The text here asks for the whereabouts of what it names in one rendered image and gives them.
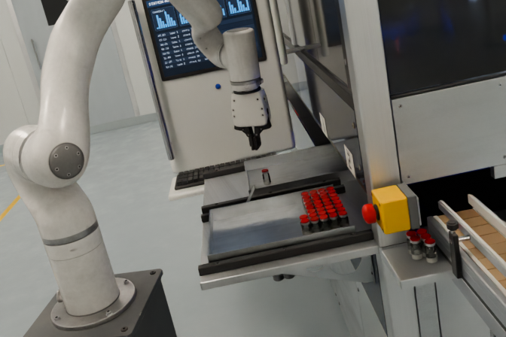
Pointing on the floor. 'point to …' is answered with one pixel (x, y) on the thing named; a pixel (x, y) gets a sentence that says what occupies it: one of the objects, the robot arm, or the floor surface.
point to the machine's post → (373, 120)
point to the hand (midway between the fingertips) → (254, 141)
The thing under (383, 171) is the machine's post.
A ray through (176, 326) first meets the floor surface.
